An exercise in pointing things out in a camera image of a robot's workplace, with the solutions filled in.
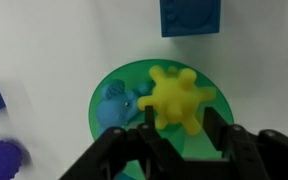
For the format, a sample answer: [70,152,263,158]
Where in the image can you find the blue fish toy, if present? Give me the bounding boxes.
[95,79,155,131]

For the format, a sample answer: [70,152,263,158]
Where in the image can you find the yellow spiky toy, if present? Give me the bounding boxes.
[136,64,217,137]

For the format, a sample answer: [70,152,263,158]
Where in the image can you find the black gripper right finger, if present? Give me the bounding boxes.
[203,106,288,180]

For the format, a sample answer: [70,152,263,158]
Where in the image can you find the teal blue embossed cube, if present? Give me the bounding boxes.
[159,0,222,38]

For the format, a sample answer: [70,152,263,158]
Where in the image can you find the green bowl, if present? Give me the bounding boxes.
[88,58,235,180]

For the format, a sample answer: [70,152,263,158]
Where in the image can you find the purple spiky ball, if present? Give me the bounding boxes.
[0,140,23,180]

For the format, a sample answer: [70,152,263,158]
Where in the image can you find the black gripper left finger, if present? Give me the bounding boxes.
[59,105,186,180]

